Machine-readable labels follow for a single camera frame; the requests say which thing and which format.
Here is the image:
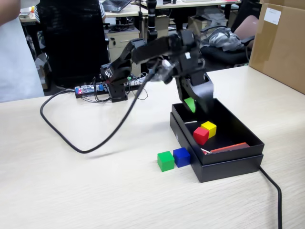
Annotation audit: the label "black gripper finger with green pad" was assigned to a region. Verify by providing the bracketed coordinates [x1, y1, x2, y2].
[177, 79, 198, 113]

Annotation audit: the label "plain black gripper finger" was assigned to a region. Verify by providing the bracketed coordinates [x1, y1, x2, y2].
[190, 79, 214, 113]

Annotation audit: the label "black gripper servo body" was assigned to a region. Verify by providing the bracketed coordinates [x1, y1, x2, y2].
[175, 51, 211, 92]

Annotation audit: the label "yellow wooden cube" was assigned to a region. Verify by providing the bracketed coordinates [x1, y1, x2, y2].
[200, 121, 217, 139]

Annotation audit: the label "red wooden cube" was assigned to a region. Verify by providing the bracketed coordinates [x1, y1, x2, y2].
[193, 126, 210, 146]

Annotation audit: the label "blue wooden cube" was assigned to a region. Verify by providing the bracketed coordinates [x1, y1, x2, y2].
[173, 147, 191, 168]

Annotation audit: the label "green wooden cube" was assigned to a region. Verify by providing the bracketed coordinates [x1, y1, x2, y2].
[157, 150, 175, 172]

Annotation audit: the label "person's bare forearm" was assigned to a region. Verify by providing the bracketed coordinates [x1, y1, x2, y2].
[0, 0, 21, 26]

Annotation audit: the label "black cardboard box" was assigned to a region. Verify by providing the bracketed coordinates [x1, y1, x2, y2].
[171, 97, 265, 166]

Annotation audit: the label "black open box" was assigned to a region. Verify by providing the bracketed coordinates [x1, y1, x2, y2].
[170, 112, 264, 184]

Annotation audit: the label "white open cardboard box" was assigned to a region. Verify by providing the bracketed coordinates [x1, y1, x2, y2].
[35, 53, 51, 91]

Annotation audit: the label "grey crumpled clothing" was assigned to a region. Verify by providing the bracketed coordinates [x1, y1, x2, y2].
[201, 27, 245, 52]

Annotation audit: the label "flat red-orange card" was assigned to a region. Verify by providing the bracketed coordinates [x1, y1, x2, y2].
[210, 142, 250, 153]

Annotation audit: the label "pink-backed office chair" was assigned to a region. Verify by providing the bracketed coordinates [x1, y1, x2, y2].
[199, 15, 259, 67]

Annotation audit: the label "light wooden office desk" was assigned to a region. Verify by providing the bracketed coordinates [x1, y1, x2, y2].
[104, 0, 243, 19]

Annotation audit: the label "large brown cardboard carton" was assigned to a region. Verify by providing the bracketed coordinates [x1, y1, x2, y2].
[248, 0, 305, 95]

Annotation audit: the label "white shipping label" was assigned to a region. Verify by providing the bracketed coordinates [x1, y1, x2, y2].
[265, 7, 282, 25]

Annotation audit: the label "dark open laptop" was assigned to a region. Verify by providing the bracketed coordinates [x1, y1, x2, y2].
[102, 0, 132, 13]

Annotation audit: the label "controller board with red LED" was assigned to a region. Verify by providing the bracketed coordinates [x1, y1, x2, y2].
[74, 84, 106, 95]

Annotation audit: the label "black mesh office chair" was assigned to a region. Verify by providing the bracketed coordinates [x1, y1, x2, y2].
[35, 0, 111, 89]

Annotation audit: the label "person's white shirt torso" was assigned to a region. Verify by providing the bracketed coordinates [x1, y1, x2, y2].
[0, 16, 46, 104]

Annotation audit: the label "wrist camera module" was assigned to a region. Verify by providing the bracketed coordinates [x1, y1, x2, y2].
[152, 59, 175, 84]

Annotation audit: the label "tall beige desk pedestal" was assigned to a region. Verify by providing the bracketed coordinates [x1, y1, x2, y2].
[185, 15, 227, 34]

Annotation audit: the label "beige drawer pedestal, black handles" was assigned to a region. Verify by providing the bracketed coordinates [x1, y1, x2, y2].
[106, 30, 142, 77]

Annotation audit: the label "thick black camera cable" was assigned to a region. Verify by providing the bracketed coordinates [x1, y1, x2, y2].
[40, 59, 163, 154]

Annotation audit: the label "thick black power cable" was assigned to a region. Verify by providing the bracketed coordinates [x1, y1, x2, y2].
[259, 166, 283, 229]

